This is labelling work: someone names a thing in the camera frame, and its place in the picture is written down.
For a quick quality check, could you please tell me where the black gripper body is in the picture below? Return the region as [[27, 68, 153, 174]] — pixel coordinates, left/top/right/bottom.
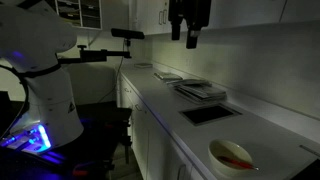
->
[[168, 0, 213, 32]]

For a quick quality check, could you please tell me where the red utensil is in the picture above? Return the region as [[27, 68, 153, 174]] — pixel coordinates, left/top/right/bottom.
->
[[217, 155, 260, 171]]

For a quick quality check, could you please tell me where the white ceramic bowl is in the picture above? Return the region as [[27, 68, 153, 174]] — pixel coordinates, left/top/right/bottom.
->
[[207, 138, 256, 178]]

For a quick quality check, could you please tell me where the thin grey book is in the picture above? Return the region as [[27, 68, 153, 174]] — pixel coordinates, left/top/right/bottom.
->
[[153, 71, 183, 83]]

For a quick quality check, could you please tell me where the stack of grey papers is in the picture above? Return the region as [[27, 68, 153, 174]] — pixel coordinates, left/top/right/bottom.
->
[[172, 78, 228, 103]]

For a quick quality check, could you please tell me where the black recessed counter opening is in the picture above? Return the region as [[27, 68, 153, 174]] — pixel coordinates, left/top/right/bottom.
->
[[179, 104, 242, 127]]

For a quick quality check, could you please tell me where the white base cabinet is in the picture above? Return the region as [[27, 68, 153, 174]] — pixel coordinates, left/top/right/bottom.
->
[[117, 73, 216, 180]]

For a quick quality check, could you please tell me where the black robot cart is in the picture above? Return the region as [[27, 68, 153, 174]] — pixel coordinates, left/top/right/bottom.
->
[[0, 90, 134, 180]]

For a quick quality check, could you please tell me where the white upper wall cabinet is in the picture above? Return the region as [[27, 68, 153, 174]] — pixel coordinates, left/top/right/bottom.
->
[[128, 0, 320, 36]]

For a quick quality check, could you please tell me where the black bar camera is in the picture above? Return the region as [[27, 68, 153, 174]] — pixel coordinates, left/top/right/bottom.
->
[[110, 27, 146, 40]]

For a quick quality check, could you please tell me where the thin black camera cable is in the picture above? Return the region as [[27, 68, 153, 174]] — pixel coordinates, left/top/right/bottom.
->
[[97, 39, 129, 104]]

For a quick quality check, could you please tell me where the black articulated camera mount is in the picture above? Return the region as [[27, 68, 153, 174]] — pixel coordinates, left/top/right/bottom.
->
[[57, 39, 133, 65]]

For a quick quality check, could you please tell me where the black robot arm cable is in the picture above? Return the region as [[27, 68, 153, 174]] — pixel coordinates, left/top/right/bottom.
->
[[0, 62, 63, 135]]

